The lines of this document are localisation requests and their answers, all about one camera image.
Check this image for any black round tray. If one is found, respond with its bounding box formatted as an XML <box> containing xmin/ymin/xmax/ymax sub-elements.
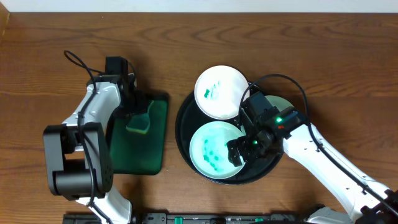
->
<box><xmin>175</xmin><ymin>93</ymin><xmax>282</xmax><ymax>185</ymax></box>

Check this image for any pale green plate right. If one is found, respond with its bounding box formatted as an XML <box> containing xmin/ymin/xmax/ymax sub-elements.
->
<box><xmin>265</xmin><ymin>95</ymin><xmax>293</xmax><ymax>112</ymax></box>

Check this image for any pale green plate front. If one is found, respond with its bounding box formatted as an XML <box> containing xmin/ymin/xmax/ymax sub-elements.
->
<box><xmin>189</xmin><ymin>121</ymin><xmax>245</xmax><ymax>180</ymax></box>

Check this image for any black rectangular water tray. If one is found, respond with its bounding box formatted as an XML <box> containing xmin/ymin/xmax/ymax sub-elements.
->
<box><xmin>106</xmin><ymin>92</ymin><xmax>169</xmax><ymax>175</ymax></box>

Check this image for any white plate with green smear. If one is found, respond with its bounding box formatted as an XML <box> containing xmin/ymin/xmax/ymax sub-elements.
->
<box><xmin>194</xmin><ymin>65</ymin><xmax>249</xmax><ymax>120</ymax></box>

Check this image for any pale green plate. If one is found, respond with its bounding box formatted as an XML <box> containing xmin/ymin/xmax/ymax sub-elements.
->
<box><xmin>189</xmin><ymin>121</ymin><xmax>245</xmax><ymax>180</ymax></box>
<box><xmin>265</xmin><ymin>95</ymin><xmax>293</xmax><ymax>112</ymax></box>

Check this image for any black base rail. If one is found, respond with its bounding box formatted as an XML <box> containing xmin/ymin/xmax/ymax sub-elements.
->
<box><xmin>62</xmin><ymin>212</ymin><xmax>312</xmax><ymax>224</ymax></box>

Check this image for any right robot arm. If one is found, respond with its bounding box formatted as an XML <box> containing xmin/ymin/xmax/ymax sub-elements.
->
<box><xmin>227</xmin><ymin>91</ymin><xmax>397</xmax><ymax>223</ymax></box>

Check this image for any green scouring sponge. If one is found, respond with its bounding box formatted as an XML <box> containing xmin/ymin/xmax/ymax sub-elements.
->
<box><xmin>126</xmin><ymin>100</ymin><xmax>154</xmax><ymax>134</ymax></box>

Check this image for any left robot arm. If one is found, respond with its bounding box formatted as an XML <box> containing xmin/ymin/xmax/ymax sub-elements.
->
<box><xmin>43</xmin><ymin>50</ymin><xmax>149</xmax><ymax>223</ymax></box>

